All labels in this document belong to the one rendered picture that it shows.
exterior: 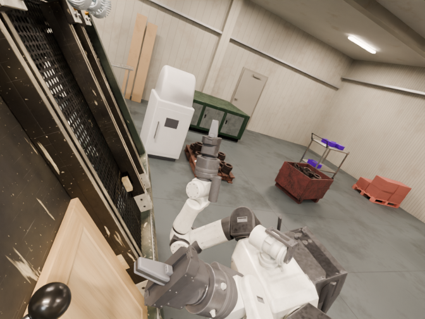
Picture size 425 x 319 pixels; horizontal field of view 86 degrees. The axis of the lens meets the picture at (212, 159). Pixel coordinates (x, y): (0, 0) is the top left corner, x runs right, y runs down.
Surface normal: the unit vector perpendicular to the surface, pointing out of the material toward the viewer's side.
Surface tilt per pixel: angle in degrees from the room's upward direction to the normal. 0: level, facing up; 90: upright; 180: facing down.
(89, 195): 90
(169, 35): 90
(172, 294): 90
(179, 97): 72
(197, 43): 90
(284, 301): 46
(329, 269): 23
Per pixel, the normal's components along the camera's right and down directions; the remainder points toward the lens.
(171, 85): 0.43, 0.17
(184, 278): 0.28, 0.46
